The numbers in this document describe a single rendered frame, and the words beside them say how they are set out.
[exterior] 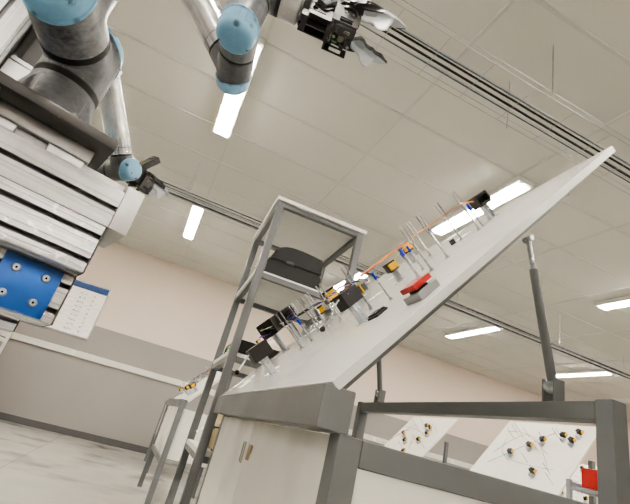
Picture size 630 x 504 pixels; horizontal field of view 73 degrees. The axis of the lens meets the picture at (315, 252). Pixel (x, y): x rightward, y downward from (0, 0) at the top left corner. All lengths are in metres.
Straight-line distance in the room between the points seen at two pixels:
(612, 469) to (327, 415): 0.59
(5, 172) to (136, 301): 7.78
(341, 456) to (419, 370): 9.66
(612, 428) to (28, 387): 8.14
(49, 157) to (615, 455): 1.15
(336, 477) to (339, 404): 0.10
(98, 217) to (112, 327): 7.68
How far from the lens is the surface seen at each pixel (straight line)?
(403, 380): 10.07
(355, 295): 1.05
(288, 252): 2.15
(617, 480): 1.06
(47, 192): 0.82
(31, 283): 0.83
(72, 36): 0.88
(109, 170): 1.62
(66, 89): 0.90
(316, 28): 0.95
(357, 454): 0.71
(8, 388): 8.57
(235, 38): 0.89
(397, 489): 0.75
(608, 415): 1.07
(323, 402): 0.68
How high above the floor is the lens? 0.77
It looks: 24 degrees up
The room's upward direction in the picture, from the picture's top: 15 degrees clockwise
